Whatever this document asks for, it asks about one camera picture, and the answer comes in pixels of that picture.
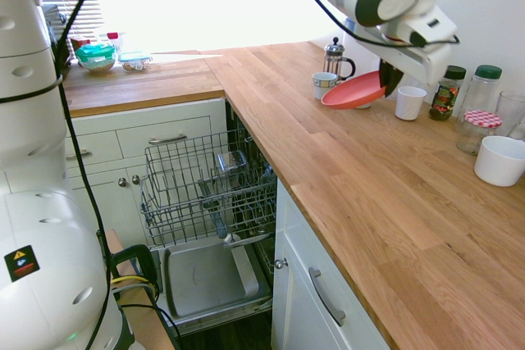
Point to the clear bottle with green lid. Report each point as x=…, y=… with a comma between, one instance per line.
x=484, y=92

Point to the flat glass container teal lid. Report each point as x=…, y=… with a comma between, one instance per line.
x=134, y=62

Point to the clear drinking glass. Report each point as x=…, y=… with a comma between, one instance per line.
x=512, y=112

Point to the red box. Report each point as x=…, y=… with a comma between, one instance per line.
x=78, y=43

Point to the coffee jar with black lid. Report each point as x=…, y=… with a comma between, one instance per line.
x=447, y=96

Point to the white ceramic bowl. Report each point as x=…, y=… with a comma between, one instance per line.
x=500, y=161

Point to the clear glass container in rack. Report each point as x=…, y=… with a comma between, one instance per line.
x=231, y=161

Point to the coral red plate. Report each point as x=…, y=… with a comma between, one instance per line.
x=352, y=94

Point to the small patterned paper cup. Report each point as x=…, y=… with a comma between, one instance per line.
x=324, y=87

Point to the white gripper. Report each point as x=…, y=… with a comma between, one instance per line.
x=430, y=59

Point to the food container teal lid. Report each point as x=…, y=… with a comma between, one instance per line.
x=95, y=59

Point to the round metal cabinet knob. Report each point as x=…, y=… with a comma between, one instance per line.
x=122, y=182
x=135, y=180
x=280, y=263

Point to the black clamp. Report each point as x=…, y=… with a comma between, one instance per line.
x=135, y=255

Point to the white base cabinet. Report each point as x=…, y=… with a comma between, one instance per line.
x=303, y=317
x=106, y=133

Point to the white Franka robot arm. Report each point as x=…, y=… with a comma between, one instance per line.
x=41, y=202

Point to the glass jar red checkered lid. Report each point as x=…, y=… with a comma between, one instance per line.
x=477, y=133

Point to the bottle with red cap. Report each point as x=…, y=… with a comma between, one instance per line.
x=115, y=40

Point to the steel dishwasher door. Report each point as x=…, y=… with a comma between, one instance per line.
x=205, y=280

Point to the white ribbed cup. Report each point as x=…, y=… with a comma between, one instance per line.
x=410, y=104

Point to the glass and steel French press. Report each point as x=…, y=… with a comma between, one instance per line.
x=336, y=61

